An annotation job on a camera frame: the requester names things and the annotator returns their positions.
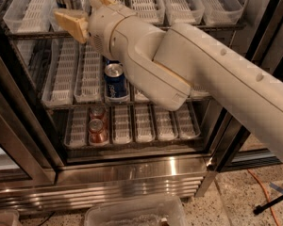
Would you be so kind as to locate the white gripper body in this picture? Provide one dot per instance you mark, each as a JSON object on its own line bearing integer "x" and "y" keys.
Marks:
{"x": 104, "y": 28}

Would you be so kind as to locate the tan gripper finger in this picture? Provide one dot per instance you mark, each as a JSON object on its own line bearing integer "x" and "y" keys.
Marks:
{"x": 96, "y": 5}
{"x": 75, "y": 22}

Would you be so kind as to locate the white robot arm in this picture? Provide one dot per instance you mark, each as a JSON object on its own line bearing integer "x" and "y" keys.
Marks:
{"x": 166, "y": 65}

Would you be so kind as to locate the rear blue pepsi can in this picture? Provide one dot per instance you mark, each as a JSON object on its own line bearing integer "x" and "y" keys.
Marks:
{"x": 108, "y": 61}

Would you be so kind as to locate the blue pepsi can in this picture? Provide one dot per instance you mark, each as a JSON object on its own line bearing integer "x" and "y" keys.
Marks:
{"x": 115, "y": 81}
{"x": 108, "y": 61}

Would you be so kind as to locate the top shelf tray one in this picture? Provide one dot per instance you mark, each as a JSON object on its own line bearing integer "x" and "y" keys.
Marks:
{"x": 28, "y": 16}

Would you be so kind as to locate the shelf tray one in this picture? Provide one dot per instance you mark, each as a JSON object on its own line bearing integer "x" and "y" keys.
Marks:
{"x": 60, "y": 82}
{"x": 76, "y": 132}
{"x": 28, "y": 16}

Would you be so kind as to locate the top shelf tray four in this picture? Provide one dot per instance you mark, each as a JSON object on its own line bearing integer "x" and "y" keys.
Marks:
{"x": 151, "y": 11}

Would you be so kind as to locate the shelf tray four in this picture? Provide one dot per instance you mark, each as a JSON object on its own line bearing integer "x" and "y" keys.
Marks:
{"x": 137, "y": 96}
{"x": 144, "y": 125}
{"x": 151, "y": 11}

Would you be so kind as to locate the middle shelf tray two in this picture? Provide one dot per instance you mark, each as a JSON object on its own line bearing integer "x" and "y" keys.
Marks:
{"x": 88, "y": 84}

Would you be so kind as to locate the front blue pepsi can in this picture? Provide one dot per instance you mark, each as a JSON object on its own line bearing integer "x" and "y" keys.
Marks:
{"x": 115, "y": 81}

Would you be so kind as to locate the middle shelf tray one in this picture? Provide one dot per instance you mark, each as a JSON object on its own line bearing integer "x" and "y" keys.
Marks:
{"x": 60, "y": 82}

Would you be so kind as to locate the middle shelf tray three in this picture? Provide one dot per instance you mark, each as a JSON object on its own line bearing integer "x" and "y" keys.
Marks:
{"x": 119, "y": 99}

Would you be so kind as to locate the top shelf tray five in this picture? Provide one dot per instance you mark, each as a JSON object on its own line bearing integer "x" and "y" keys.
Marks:
{"x": 184, "y": 11}

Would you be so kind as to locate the shelf tray five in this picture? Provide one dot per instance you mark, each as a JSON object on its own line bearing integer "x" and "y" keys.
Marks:
{"x": 165, "y": 123}
{"x": 184, "y": 11}

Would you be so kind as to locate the middle shelf tray four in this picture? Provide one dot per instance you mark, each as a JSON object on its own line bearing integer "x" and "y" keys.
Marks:
{"x": 137, "y": 96}

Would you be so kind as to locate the rear red soda can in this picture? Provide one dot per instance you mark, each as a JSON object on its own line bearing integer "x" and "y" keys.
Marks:
{"x": 100, "y": 113}

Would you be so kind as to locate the red soda can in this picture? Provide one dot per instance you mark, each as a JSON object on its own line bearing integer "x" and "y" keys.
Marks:
{"x": 100, "y": 113}
{"x": 97, "y": 132}

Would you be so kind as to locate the bottom shelf tray three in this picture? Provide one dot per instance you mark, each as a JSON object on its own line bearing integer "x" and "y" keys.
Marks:
{"x": 121, "y": 127}

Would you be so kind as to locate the stainless steel fridge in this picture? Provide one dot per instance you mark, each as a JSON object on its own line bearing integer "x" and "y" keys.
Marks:
{"x": 38, "y": 173}

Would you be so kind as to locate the bottom shelf tray four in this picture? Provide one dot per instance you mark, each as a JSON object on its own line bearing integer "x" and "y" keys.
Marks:
{"x": 144, "y": 125}

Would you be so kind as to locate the front red soda can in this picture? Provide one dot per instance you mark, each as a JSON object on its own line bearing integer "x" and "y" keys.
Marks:
{"x": 97, "y": 132}

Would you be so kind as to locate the bottom shelf tray one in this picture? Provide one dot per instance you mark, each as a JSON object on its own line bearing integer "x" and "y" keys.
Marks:
{"x": 76, "y": 132}

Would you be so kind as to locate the top shelf tray six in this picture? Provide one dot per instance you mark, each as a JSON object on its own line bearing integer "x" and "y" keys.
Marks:
{"x": 221, "y": 12}

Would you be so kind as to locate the shelf tray six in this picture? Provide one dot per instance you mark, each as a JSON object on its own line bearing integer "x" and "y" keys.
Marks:
{"x": 221, "y": 12}
{"x": 186, "y": 122}
{"x": 198, "y": 92}

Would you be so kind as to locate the middle shelf tray six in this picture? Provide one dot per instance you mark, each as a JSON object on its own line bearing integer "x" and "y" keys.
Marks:
{"x": 198, "y": 92}

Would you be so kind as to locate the bottom shelf tray two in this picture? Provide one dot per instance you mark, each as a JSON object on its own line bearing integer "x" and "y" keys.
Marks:
{"x": 98, "y": 126}

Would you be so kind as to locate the bottom shelf tray five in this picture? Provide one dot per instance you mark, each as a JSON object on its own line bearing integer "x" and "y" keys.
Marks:
{"x": 165, "y": 123}

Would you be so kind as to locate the bottom shelf tray six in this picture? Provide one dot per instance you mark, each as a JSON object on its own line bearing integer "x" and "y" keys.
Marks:
{"x": 186, "y": 122}

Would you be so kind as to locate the open fridge glass door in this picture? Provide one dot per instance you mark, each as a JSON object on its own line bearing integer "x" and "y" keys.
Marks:
{"x": 261, "y": 41}

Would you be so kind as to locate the clear plastic bin on floor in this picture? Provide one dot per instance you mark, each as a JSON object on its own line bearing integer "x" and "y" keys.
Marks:
{"x": 145, "y": 211}

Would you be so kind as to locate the small clear container corner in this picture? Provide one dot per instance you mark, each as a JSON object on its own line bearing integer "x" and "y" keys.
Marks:
{"x": 9, "y": 218}

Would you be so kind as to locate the black stand leg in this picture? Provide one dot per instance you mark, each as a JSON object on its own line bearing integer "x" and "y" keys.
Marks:
{"x": 260, "y": 208}

